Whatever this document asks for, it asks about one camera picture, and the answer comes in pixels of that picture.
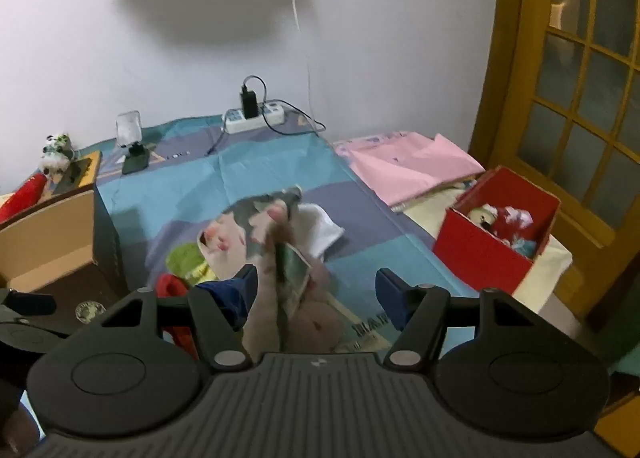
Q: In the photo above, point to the white power strip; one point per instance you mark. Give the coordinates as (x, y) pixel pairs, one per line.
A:
(235, 123)

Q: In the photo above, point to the bundle of small soft toys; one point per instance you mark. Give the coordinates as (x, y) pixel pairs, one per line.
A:
(500, 223)

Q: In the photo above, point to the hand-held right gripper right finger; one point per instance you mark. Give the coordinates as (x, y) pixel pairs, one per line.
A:
(387, 294)

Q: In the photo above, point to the white fluffy towel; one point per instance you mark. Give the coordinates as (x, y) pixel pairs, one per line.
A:
(322, 230)

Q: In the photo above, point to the pink folded cloth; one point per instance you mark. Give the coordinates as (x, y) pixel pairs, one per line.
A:
(415, 168)

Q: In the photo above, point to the red plush toy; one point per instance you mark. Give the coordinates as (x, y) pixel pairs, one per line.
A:
(25, 194)

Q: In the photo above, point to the pink plush toy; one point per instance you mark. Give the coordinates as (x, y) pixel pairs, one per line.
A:
(320, 323)

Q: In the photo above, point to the panda plush toy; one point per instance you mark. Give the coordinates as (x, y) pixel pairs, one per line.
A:
(55, 150)

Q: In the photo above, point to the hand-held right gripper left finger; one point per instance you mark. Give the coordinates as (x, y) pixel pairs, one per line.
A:
(246, 288)

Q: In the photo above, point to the black charger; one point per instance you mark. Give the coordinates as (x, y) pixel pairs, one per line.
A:
(248, 102)

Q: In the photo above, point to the wooden glazed door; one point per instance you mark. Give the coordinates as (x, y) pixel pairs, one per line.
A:
(510, 88)

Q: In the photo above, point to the green cloth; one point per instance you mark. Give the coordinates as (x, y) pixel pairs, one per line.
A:
(187, 260)

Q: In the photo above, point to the yellow picture book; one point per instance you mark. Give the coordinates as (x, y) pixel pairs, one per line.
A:
(92, 163)

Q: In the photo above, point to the red cloth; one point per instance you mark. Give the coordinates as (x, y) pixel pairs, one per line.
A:
(172, 288)

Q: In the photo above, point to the floral printed cloth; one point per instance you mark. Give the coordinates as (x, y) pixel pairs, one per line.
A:
(235, 233)

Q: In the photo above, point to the brown cardboard box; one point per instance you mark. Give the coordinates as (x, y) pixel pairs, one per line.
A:
(45, 238)

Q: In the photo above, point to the red box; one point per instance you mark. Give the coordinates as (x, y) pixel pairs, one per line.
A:
(475, 253)

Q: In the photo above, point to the dark green phone stand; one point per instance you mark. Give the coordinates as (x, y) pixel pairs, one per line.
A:
(132, 148)

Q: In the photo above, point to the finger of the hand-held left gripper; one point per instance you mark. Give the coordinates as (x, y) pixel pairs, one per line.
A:
(30, 303)

